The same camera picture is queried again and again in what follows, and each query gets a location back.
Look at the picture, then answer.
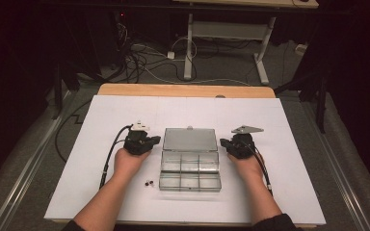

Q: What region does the white desk frame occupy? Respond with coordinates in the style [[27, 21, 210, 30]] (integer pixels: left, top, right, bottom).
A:
[[172, 0, 320, 87]]

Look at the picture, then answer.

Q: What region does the person's left black sleeve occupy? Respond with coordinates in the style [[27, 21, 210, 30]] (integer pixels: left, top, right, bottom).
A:
[[61, 219, 88, 231]]

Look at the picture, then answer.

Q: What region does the left hand-held gripper black cable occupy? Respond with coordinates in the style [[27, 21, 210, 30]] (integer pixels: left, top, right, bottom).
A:
[[98, 124, 133, 191]]

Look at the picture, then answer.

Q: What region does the metal floor rail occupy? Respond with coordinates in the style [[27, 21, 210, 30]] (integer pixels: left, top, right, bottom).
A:
[[0, 90, 73, 231], [300, 101, 370, 231]]

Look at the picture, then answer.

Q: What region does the smoky clear plastic compartment box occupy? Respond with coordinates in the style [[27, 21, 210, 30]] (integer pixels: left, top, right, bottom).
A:
[[158, 126, 223, 193]]

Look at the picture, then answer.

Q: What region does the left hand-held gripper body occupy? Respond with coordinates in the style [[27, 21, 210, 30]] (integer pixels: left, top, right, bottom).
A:
[[123, 120, 152, 156]]

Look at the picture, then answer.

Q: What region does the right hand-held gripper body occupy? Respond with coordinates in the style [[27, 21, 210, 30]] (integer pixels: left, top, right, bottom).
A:
[[229, 124, 265, 160]]

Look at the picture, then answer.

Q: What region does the person's right hand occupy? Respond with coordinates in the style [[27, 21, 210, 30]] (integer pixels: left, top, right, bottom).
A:
[[226, 153, 266, 186]]

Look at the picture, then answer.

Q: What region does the hand-held gripper black cable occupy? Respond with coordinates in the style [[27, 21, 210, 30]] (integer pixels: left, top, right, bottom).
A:
[[245, 141, 274, 196], [98, 124, 133, 191]]

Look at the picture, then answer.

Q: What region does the black stand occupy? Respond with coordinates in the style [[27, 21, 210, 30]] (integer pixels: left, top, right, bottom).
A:
[[51, 59, 82, 120], [273, 68, 330, 135]]

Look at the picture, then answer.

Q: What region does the tangle of black floor cables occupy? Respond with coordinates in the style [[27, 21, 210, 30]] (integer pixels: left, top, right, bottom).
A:
[[109, 22, 200, 85]]

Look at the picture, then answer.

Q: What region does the person's right black sleeve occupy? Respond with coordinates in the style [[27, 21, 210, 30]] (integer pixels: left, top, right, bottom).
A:
[[251, 213, 303, 231]]

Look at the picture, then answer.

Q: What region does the person's black sleeve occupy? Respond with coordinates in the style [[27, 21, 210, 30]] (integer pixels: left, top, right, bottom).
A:
[[61, 219, 88, 231], [251, 213, 303, 231]]

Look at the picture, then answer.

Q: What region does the right hand-held gripper black cable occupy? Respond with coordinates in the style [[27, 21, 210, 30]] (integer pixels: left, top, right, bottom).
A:
[[245, 141, 274, 196]]

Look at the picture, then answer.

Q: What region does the black zigzag floor cable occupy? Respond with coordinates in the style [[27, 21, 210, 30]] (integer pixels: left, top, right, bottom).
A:
[[54, 99, 93, 156]]

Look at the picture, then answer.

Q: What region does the white board sheet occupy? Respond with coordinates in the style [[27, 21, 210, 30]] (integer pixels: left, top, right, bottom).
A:
[[43, 94, 327, 226]]

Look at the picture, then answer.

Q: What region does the dark device with red light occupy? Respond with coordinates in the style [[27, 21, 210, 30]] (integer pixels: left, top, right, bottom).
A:
[[114, 11, 129, 25]]

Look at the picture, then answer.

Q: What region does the white floor cable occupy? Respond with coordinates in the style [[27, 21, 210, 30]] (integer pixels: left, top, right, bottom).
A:
[[139, 65, 252, 87]]

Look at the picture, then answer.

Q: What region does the person's left hand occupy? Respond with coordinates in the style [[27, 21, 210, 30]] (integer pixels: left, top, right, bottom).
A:
[[113, 147, 152, 178]]

